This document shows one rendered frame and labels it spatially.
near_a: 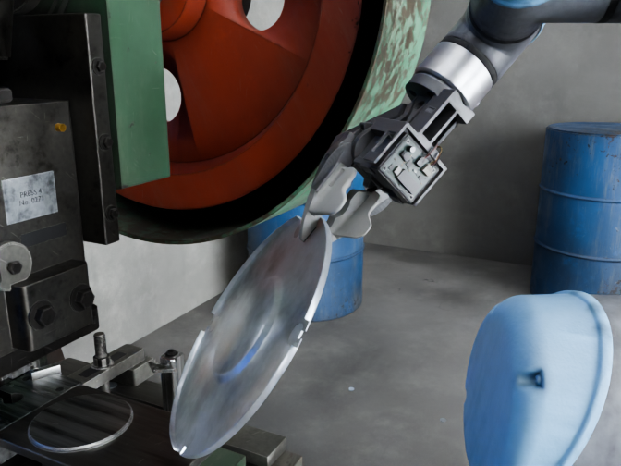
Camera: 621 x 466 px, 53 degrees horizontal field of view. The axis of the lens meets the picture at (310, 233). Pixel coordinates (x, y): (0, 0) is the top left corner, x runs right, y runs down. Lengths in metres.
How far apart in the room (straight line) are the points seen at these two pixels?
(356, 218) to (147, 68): 0.35
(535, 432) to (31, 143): 0.62
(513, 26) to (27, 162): 0.54
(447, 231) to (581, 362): 3.71
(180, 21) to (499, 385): 0.81
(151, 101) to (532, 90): 3.14
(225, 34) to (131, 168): 0.30
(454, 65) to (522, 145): 3.19
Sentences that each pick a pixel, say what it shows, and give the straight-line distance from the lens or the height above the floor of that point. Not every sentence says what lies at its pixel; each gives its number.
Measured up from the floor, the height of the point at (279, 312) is 0.97.
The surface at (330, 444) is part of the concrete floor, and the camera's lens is 2.16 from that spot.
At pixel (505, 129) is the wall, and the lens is 3.86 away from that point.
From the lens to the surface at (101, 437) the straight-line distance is 0.82.
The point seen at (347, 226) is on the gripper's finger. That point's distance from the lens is 0.67.
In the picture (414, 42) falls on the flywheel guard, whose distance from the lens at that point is 0.96.
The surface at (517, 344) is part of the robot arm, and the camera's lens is 0.36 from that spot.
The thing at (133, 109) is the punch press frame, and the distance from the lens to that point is 0.84.
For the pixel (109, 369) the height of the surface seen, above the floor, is 0.75.
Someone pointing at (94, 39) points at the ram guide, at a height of 1.24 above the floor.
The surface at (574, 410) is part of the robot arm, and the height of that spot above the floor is 1.05.
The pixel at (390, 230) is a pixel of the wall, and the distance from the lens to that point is 4.17.
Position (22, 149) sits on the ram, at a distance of 0.79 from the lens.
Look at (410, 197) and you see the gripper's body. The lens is 0.64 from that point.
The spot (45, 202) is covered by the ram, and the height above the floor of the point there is 1.06.
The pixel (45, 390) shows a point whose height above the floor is 0.78.
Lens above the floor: 1.22
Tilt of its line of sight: 16 degrees down
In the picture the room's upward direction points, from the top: straight up
